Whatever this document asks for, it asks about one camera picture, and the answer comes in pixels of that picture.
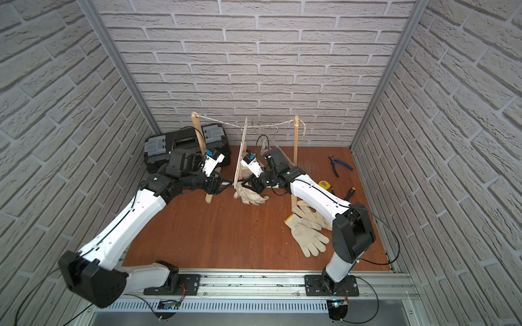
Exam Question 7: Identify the yellow tape measure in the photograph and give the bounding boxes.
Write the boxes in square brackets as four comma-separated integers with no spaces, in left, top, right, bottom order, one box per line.
[319,180,332,191]

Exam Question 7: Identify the grey clip hanger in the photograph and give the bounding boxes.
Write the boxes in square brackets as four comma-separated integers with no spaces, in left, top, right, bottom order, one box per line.
[255,119,294,156]

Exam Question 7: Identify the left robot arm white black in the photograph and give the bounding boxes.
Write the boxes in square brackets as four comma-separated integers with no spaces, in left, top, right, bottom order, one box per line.
[58,149,232,308]

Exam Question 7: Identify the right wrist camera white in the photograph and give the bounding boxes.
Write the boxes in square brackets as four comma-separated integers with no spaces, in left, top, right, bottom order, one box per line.
[241,152,265,177]

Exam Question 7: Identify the twine rope line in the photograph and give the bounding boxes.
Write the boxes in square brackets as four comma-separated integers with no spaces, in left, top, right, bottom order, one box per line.
[191,111,307,137]

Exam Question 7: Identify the black plastic toolbox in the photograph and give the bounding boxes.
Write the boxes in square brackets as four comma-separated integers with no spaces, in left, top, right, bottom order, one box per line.
[144,124,231,174]

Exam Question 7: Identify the white glove yellow cuff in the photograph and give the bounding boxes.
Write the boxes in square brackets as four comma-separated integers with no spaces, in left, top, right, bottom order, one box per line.
[233,183,269,206]

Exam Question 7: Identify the aluminium rail base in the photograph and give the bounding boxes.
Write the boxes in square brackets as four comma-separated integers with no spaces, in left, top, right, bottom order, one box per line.
[73,269,429,325]

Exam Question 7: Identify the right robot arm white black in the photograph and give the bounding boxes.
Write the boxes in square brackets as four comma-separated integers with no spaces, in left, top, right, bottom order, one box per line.
[240,149,376,295]

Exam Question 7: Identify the white clip hanger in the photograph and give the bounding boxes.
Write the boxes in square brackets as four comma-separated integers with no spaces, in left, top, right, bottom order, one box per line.
[233,118,248,190]

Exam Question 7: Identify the wooden drying rack frame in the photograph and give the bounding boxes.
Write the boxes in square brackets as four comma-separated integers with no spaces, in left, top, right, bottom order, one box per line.
[192,111,306,206]

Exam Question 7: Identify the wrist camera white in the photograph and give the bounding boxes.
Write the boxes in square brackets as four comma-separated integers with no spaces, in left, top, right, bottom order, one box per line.
[203,149,225,177]
[241,152,265,177]

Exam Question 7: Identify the black yellow screwdriver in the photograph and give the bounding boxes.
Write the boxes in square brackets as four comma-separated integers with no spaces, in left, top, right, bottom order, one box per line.
[345,187,356,201]

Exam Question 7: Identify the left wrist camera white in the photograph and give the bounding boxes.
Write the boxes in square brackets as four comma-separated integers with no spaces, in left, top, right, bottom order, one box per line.
[203,149,225,177]

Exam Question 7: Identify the blue handled pliers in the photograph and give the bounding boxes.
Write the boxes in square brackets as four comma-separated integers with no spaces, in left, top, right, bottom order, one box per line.
[328,156,354,178]

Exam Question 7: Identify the cream glove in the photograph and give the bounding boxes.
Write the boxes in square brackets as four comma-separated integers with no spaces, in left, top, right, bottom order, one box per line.
[292,200,332,231]
[285,214,330,258]

